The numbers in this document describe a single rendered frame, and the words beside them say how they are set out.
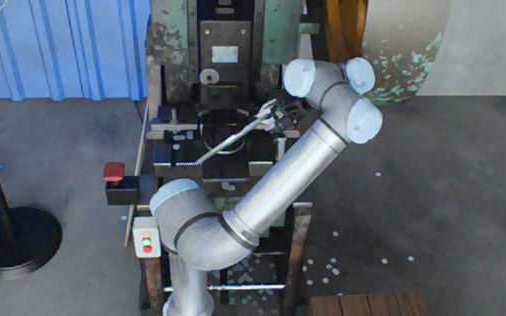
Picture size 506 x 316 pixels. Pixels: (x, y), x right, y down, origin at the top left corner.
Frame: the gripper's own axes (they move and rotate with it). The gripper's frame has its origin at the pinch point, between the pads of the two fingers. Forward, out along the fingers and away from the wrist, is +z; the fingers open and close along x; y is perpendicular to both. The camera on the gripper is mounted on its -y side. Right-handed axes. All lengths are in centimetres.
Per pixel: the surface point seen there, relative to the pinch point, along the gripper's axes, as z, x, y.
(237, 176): 24.2, 12.8, -0.2
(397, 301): 19, 79, -21
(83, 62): 163, -51, -67
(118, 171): 47, -7, 17
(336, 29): 3.5, -4.8, -48.6
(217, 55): 16.1, -19.0, -12.7
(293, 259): 40, 51, -11
